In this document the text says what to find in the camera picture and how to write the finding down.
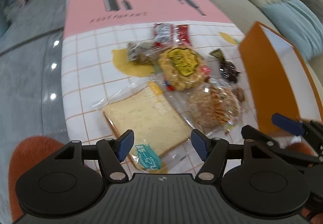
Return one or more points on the pink white checked tablecloth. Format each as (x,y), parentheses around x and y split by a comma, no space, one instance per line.
(160,68)

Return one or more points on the round brown cracker pack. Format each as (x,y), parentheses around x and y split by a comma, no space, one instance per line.
(212,107)

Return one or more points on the orange round stool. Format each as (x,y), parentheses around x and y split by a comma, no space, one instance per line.
(26,155)

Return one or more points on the orange paper box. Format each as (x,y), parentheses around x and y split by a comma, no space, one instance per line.
(279,79)

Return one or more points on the large red snack bag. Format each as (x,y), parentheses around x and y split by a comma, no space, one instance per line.
(163,34)

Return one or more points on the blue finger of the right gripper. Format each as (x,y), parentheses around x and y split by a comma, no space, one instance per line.
(291,126)

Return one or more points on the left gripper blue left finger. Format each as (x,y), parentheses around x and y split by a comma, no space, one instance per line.
(124,144)

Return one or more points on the dark candy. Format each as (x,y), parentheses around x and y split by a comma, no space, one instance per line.
(226,68)

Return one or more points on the small red snack packet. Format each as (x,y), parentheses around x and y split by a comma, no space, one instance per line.
(181,34)

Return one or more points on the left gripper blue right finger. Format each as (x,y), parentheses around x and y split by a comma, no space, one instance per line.
(200,143)

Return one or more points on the sliced toast bread pack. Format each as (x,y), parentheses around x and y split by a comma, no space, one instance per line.
(160,132)

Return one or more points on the yellow waffle cookie pack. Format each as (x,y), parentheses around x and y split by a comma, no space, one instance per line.
(183,68)

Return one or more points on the brown nut bar pack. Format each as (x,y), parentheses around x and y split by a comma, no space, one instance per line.
(141,52)

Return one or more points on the light blue cushion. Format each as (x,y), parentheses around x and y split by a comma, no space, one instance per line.
(298,24)

